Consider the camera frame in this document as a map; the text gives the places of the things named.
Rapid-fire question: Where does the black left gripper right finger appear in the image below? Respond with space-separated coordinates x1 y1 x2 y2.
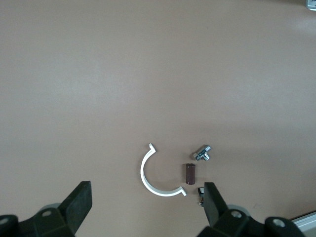
197 182 307 237

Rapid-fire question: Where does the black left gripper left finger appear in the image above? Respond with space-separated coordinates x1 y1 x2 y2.
0 181 92 237

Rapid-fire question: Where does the brown cylindrical part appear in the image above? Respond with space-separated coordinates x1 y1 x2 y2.
183 162 197 185

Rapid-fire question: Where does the silver metal tee fitting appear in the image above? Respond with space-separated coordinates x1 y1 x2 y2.
190 144 212 161

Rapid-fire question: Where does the black push button switch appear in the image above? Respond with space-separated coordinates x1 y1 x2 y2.
197 187 206 206

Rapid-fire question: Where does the white half-ring pipe clamp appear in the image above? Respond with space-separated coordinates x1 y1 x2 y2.
140 143 188 198

